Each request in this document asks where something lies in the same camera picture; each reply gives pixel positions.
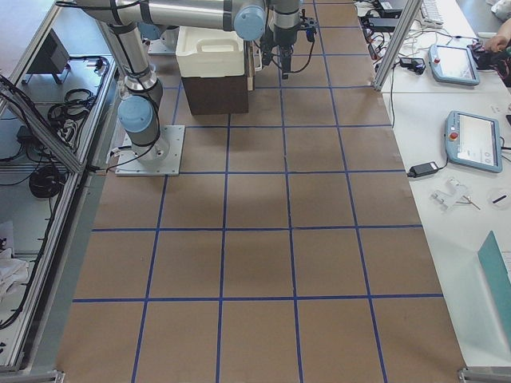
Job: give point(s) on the black power adapter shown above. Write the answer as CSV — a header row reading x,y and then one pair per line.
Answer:
x,y
425,169

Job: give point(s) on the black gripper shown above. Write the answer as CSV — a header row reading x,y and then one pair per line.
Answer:
x,y
282,38

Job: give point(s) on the white drawer handle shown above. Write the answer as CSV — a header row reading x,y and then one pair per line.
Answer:
x,y
257,59

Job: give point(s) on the white foam tray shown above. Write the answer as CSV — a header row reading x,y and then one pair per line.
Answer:
x,y
202,52

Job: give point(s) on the dark brown wooden cabinet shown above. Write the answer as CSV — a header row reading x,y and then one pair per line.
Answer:
x,y
216,95

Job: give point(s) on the blue teach pendant far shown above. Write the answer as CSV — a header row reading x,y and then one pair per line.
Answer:
x,y
454,65

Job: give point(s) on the blue teach pendant near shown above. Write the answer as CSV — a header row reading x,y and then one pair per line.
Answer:
x,y
473,141

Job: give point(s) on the aluminium frame post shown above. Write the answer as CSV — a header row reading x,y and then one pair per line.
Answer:
x,y
396,41

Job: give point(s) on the teal laptop lid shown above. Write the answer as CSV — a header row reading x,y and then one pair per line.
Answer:
x,y
496,274

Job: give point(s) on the white cloth rag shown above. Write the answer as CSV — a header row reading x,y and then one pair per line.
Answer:
x,y
14,272

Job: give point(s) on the blue teach pendant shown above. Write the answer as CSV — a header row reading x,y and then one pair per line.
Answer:
x,y
473,141
454,65

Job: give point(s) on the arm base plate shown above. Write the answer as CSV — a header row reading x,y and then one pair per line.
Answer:
x,y
162,159

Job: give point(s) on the light wooden drawer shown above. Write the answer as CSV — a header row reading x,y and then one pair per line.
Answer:
x,y
249,64

